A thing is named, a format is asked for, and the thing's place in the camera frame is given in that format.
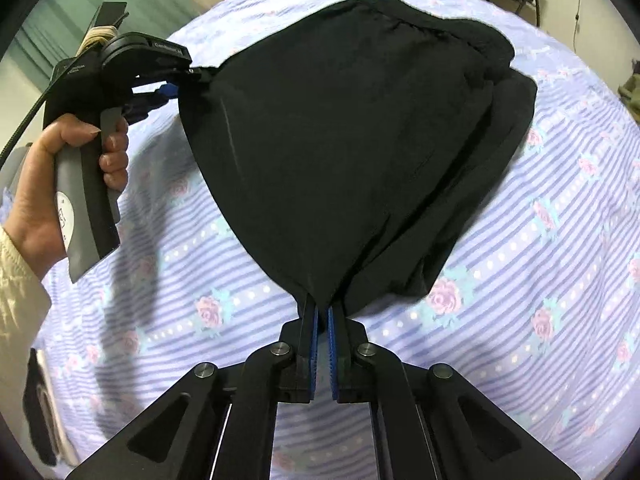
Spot person's left forearm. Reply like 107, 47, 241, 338
0, 222, 54, 397

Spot person's left hand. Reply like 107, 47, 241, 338
9, 112, 131, 262

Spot black cable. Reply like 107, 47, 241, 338
0, 72, 66, 162

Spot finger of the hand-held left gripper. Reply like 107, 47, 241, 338
131, 66, 221, 103
125, 91, 169, 122

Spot grey padded headboard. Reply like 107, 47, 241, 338
0, 142, 32, 196

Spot stack of folded dark clothes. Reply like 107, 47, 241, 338
22, 347, 79, 467

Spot white wall cable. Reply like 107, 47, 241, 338
572, 0, 586, 52

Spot bed with purple floral sheet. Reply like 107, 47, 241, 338
27, 0, 640, 480

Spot green curtain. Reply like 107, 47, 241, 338
11, 0, 236, 68

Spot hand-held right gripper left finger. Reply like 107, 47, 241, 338
65, 292, 321, 480

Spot green cloth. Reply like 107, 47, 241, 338
617, 60, 640, 122

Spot black pants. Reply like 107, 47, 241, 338
177, 0, 538, 321

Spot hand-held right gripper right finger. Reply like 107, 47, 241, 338
327, 305, 581, 480

